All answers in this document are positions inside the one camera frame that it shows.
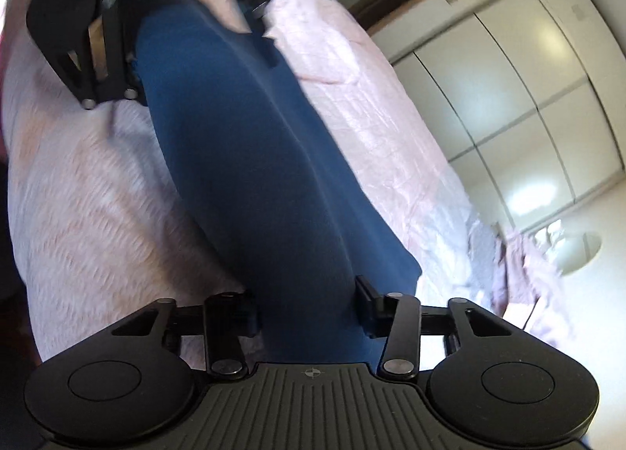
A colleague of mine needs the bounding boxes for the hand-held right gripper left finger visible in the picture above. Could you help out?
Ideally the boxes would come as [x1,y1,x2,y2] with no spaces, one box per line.
[112,291,260,379]

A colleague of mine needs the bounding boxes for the dark blue pants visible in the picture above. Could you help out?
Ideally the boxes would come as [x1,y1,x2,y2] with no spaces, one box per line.
[120,0,424,365]

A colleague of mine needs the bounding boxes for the pink quilted bed cover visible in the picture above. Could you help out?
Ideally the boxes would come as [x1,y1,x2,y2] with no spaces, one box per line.
[0,0,578,368]

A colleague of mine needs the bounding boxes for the white round object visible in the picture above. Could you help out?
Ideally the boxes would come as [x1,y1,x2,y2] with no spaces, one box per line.
[555,230,602,277]

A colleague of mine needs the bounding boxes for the white wardrobe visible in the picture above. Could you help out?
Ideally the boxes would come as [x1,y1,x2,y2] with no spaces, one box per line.
[391,0,626,246]

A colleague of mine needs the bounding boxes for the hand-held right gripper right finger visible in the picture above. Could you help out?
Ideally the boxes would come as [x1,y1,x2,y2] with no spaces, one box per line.
[354,275,509,379]

